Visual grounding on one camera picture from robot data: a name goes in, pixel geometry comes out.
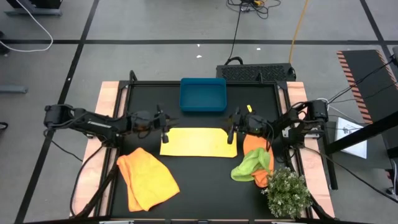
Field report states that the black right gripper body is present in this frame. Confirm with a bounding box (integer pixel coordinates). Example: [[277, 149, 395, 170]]
[[228, 108, 249, 144]]

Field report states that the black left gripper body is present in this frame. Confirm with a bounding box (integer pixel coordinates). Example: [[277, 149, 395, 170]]
[[152, 104, 171, 144]]

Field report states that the orange fluffy microfiber towel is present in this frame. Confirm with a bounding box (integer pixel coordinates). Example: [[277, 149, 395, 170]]
[[242, 133, 275, 189]]

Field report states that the yellow microfiber towel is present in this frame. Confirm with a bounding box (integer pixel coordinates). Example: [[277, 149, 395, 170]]
[[159, 127, 238, 158]]

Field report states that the green microfiber towel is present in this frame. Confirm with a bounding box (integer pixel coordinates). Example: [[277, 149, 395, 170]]
[[230, 147, 271, 182]]

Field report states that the orange-yellow ribbed microfiber towel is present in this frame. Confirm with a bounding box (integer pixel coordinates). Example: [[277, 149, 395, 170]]
[[116, 147, 180, 213]]

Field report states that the blue plastic bin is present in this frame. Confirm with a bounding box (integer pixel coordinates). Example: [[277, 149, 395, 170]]
[[179, 77, 228, 113]]

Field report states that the artificial green potted plant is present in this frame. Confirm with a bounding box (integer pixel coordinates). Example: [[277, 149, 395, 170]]
[[261, 167, 313, 220]]

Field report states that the black stand leg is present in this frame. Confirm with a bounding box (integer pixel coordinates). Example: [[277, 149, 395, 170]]
[[323, 130, 339, 191]]

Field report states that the white paper sheet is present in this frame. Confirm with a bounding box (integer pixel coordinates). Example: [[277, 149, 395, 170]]
[[335, 116, 368, 159]]

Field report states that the black hazard-striped floor mat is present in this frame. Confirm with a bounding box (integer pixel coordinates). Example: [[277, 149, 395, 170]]
[[336, 49, 398, 125]]

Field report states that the grey desk foot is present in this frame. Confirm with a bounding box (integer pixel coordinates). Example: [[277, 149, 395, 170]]
[[4, 0, 63, 17], [0, 85, 29, 94]]

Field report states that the black aluminium table frame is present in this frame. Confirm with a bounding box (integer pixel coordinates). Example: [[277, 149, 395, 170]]
[[70, 70, 335, 224]]

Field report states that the black power cable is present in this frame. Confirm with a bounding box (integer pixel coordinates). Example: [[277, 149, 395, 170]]
[[224, 2, 245, 66]]

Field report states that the yellow cable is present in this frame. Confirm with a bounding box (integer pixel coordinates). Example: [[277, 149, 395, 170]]
[[288, 0, 310, 64]]

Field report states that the tangled black cable bundle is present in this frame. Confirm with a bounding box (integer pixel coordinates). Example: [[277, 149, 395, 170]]
[[226, 0, 282, 20]]

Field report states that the black frame beam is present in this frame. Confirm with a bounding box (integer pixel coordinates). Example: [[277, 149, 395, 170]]
[[325, 112, 398, 156]]

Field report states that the white floor cable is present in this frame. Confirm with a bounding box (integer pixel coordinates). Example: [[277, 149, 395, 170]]
[[0, 0, 53, 53]]

